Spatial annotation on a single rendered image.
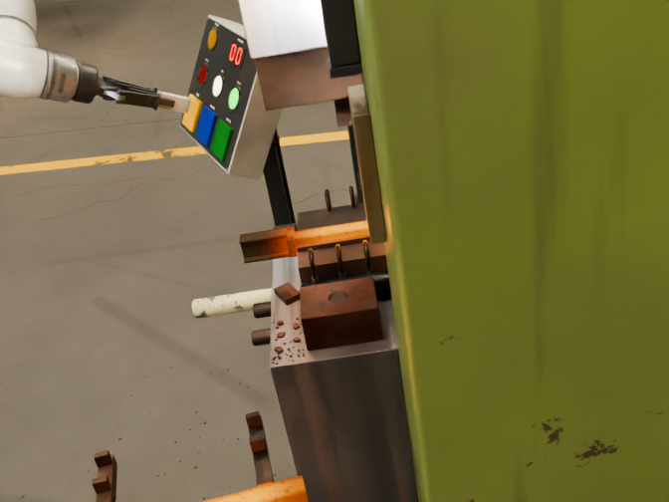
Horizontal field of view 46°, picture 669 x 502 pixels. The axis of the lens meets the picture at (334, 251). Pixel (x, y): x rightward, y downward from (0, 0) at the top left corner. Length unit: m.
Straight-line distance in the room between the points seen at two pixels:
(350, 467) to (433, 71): 0.84
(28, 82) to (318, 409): 0.79
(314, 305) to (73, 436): 1.56
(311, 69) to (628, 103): 0.51
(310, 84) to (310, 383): 0.46
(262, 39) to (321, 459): 0.70
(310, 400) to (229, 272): 1.90
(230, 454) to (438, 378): 1.55
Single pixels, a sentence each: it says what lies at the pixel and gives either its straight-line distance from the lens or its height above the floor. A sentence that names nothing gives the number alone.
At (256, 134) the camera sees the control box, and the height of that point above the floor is 1.02.
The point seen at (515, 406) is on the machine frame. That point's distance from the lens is 0.95.
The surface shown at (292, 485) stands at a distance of 1.01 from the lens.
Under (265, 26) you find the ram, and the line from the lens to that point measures 1.06.
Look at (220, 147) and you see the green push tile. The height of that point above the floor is 1.00.
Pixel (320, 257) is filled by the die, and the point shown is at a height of 0.99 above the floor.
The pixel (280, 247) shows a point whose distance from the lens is 1.34.
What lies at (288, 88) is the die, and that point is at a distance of 1.14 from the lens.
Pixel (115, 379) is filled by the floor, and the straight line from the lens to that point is 2.79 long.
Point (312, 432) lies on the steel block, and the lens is 1.32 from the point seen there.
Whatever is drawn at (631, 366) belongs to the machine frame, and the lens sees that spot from 0.95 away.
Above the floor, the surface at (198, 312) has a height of 0.63.
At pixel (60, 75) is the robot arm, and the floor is 1.26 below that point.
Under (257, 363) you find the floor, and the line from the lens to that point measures 2.66.
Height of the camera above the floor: 1.71
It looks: 33 degrees down
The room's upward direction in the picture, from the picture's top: 10 degrees counter-clockwise
